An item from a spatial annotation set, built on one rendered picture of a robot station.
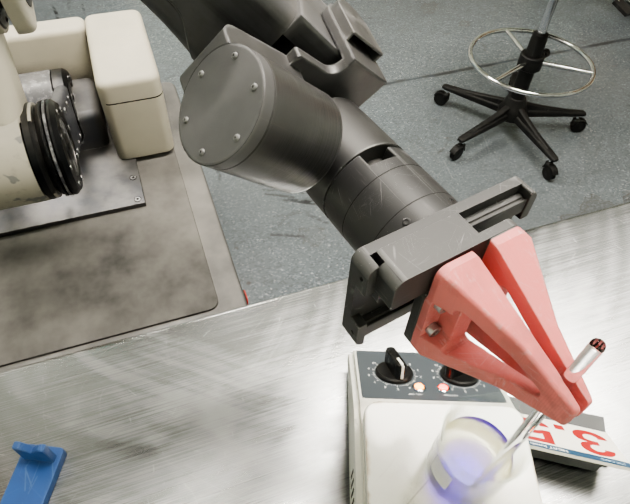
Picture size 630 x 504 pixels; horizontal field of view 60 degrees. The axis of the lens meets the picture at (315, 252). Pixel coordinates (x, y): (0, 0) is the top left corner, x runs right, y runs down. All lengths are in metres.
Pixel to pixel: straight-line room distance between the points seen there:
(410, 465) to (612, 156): 1.86
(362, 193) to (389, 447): 0.21
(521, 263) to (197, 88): 0.17
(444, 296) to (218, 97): 0.13
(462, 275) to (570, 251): 0.46
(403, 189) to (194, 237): 0.90
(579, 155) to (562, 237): 1.44
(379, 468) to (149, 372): 0.24
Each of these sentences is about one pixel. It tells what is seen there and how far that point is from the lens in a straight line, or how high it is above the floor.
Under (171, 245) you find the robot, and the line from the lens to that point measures 1.15.
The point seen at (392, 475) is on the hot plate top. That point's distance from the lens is 0.41.
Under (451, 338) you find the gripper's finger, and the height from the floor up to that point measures 1.00.
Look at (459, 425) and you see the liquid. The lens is 0.39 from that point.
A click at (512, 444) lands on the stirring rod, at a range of 0.31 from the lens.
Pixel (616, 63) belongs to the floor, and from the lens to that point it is 2.71.
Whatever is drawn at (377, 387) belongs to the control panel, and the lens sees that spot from 0.47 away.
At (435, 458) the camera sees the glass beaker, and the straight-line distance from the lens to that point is 0.38.
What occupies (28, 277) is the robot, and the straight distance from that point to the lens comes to 1.18.
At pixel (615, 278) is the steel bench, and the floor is 0.75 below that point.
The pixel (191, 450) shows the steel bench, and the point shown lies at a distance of 0.51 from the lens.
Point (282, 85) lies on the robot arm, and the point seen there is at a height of 1.09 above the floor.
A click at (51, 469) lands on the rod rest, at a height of 0.76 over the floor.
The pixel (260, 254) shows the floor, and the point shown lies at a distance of 1.58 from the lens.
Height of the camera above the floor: 1.23
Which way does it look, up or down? 51 degrees down
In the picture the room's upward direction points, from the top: 3 degrees clockwise
